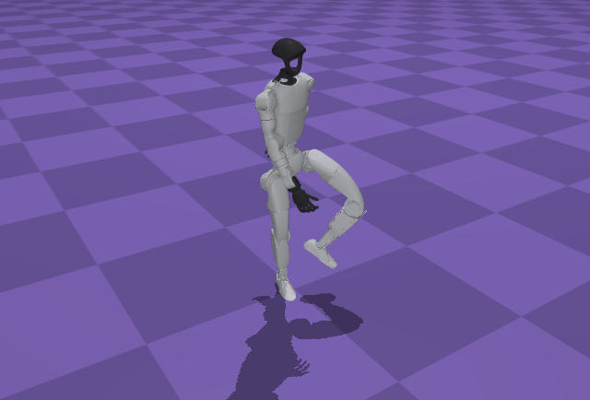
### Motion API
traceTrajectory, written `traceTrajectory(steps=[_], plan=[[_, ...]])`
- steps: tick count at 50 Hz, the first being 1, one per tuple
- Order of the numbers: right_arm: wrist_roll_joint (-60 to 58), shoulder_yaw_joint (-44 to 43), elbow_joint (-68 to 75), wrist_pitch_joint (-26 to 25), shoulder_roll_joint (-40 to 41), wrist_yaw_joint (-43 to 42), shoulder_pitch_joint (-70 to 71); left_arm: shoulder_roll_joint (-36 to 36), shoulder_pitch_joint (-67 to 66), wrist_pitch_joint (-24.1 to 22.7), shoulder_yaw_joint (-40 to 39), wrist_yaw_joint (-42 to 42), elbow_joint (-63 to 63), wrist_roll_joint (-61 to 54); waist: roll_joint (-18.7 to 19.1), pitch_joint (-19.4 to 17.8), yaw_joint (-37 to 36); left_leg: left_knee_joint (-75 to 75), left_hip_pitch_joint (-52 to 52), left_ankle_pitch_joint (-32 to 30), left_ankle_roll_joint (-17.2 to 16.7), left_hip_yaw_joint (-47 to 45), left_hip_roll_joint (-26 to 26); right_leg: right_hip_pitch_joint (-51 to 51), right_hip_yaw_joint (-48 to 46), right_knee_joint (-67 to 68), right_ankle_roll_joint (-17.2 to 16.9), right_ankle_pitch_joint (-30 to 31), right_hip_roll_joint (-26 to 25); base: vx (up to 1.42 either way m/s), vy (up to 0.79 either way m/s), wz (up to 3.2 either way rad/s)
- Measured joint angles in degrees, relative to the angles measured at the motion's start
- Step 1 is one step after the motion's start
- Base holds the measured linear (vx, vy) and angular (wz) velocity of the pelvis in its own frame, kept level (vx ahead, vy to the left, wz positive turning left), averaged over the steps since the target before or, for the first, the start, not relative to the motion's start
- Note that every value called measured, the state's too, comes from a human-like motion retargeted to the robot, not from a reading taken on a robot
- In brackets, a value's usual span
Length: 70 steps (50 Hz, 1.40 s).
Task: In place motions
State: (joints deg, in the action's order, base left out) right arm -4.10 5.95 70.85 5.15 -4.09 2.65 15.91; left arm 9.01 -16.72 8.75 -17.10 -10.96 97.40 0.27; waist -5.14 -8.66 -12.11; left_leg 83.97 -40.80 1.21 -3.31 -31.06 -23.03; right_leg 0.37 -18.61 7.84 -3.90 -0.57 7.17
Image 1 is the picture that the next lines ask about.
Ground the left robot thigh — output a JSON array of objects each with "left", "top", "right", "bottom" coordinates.
[{"left": 302, "top": 149, "right": 364, "bottom": 217}]

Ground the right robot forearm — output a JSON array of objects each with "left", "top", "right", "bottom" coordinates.
[{"left": 266, "top": 138, "right": 296, "bottom": 189}]

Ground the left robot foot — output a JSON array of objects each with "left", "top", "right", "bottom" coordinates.
[{"left": 303, "top": 239, "right": 337, "bottom": 269}]

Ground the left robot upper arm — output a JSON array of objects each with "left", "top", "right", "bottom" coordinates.
[{"left": 299, "top": 72, "right": 315, "bottom": 118}]

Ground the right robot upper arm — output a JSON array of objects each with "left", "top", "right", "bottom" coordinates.
[{"left": 255, "top": 89, "right": 285, "bottom": 149}]

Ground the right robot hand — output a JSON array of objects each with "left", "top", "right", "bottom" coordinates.
[{"left": 288, "top": 176, "right": 319, "bottom": 213}]

